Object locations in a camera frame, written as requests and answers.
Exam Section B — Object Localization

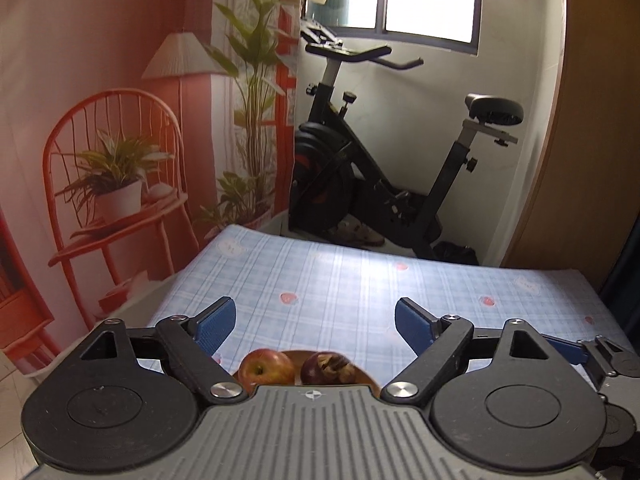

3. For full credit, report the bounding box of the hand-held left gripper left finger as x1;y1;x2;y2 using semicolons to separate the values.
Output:
75;296;249;403

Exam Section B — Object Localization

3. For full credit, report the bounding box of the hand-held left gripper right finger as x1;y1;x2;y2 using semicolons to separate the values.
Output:
381;297;571;403

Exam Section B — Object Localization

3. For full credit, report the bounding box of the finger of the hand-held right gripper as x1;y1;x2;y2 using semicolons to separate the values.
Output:
545;337;613;386

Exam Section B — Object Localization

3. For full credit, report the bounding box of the red apple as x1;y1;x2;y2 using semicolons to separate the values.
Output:
237;348;296;387

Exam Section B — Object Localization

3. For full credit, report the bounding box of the beige round plate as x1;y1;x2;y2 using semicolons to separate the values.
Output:
231;349;383;396

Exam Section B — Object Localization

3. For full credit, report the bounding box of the dark purple mangosteen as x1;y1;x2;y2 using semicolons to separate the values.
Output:
299;351;358;387

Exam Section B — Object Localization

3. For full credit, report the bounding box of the blue checked tablecloth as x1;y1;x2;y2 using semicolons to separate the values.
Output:
132;224;626;386

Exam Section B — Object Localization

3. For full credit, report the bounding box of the black shoe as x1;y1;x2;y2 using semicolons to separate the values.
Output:
432;241;479;264

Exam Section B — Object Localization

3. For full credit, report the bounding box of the dark blue curtain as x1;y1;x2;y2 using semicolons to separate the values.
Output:
597;230;640;331

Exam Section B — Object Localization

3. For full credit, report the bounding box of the beige sneaker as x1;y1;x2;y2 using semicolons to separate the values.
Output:
327;221;386;247

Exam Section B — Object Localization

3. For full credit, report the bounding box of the black exercise bike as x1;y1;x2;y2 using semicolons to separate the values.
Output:
289;42;526;261

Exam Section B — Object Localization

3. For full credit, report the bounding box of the brown wooden panel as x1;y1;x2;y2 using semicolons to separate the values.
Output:
502;0;640;291

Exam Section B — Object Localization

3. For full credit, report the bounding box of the pink printed wall backdrop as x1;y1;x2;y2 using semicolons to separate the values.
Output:
0;0;306;376

